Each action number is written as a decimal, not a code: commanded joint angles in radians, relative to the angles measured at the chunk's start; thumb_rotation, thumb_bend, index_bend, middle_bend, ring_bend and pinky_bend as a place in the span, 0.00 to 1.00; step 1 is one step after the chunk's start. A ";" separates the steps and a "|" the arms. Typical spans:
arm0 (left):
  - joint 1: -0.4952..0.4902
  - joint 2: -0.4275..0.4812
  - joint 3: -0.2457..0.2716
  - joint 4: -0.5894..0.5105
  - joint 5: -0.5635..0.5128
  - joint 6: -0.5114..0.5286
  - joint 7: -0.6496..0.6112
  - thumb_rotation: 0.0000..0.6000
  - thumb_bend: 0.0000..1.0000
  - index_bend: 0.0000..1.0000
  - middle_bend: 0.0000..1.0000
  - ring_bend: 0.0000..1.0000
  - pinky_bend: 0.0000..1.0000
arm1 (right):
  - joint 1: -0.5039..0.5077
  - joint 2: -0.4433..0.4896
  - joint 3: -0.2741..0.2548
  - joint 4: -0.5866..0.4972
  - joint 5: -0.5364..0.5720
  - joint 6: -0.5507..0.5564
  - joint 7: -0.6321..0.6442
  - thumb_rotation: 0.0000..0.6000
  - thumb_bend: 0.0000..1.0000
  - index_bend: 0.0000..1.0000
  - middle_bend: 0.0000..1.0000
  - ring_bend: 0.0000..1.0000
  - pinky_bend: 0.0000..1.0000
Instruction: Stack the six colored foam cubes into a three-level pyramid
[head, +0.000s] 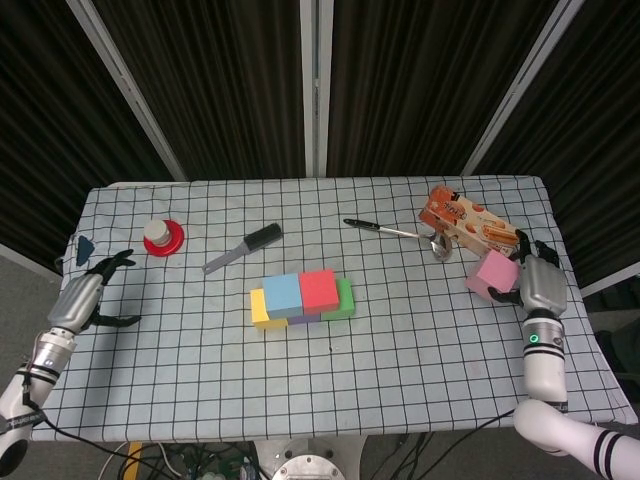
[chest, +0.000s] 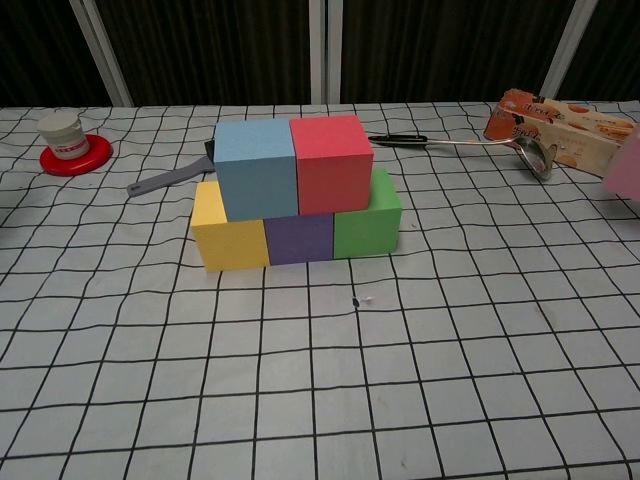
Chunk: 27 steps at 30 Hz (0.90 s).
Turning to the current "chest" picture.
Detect purple foam cube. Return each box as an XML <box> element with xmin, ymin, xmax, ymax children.
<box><xmin>263</xmin><ymin>213</ymin><xmax>335</xmax><ymax>266</ymax></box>

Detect green foam cube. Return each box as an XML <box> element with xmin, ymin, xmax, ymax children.
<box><xmin>332</xmin><ymin>168</ymin><xmax>404</xmax><ymax>260</ymax></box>

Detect red foam cube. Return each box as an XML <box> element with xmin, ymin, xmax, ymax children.
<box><xmin>289</xmin><ymin>114</ymin><xmax>375</xmax><ymax>216</ymax></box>

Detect light blue foam cube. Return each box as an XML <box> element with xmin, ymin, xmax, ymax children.
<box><xmin>213</xmin><ymin>119</ymin><xmax>299</xmax><ymax>222</ymax></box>

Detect yellow foam cube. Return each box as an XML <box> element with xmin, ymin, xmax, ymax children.
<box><xmin>191</xmin><ymin>180</ymin><xmax>271</xmax><ymax>273</ymax></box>

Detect pink foam cube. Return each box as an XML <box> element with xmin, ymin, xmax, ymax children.
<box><xmin>601</xmin><ymin>127</ymin><xmax>640</xmax><ymax>202</ymax></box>

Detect white black-grid tablecloth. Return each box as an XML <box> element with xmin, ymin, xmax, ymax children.
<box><xmin>0</xmin><ymin>99</ymin><xmax>640</xmax><ymax>480</ymax></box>

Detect grey brush black bristles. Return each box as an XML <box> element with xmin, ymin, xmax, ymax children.
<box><xmin>126</xmin><ymin>139</ymin><xmax>217</xmax><ymax>197</ymax></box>

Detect red round disc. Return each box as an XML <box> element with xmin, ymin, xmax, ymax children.
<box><xmin>39</xmin><ymin>133</ymin><xmax>114</xmax><ymax>177</ymax></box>

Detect orange biscuit box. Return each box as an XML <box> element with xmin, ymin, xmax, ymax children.
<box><xmin>483</xmin><ymin>88</ymin><xmax>640</xmax><ymax>179</ymax></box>

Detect white plastic jar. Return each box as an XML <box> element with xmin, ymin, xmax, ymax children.
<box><xmin>36</xmin><ymin>111</ymin><xmax>89</xmax><ymax>160</ymax></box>

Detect steel ladle black handle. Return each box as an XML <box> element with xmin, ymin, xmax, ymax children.
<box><xmin>368</xmin><ymin>133</ymin><xmax>560</xmax><ymax>182</ymax></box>

